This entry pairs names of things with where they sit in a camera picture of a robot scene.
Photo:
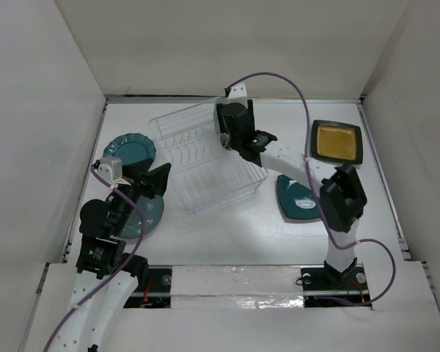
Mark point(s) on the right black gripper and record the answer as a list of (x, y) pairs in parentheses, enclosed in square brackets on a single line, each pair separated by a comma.
[(224, 128)]

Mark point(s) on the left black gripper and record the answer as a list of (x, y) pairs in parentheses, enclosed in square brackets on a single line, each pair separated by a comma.
[(155, 179)]

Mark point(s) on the scalloped teal round plate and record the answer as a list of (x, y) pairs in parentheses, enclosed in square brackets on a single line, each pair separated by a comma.
[(132, 148)]

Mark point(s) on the dark teal floral round plate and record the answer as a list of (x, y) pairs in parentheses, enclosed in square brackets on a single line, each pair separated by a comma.
[(152, 211)]

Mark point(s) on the black yellow square plate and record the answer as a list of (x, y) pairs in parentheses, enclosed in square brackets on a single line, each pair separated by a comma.
[(336, 142)]

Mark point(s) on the dark teal square plate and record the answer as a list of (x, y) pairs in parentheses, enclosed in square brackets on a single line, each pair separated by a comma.
[(295, 200)]

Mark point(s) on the light green floral round plate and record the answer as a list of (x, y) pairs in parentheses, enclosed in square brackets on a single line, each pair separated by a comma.
[(221, 130)]

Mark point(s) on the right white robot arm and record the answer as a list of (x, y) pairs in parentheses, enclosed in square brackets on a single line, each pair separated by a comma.
[(337, 190)]

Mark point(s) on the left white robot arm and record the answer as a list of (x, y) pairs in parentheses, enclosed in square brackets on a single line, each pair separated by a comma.
[(106, 275)]

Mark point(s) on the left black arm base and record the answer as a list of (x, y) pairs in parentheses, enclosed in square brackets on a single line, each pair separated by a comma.
[(154, 292)]

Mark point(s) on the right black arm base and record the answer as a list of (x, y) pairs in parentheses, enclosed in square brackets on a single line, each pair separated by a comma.
[(321, 285)]

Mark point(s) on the white taped front bar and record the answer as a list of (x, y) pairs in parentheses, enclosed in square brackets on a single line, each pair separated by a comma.
[(236, 287)]

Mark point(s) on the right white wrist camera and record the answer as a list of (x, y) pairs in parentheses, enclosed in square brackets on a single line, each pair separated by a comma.
[(237, 94)]

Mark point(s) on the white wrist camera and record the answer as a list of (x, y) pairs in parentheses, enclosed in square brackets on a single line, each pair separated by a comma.
[(237, 94), (109, 168)]

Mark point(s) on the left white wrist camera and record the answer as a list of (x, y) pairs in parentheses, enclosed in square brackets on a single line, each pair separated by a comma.
[(109, 168)]

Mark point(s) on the clear wire dish rack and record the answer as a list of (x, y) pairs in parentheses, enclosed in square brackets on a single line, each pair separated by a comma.
[(204, 175)]

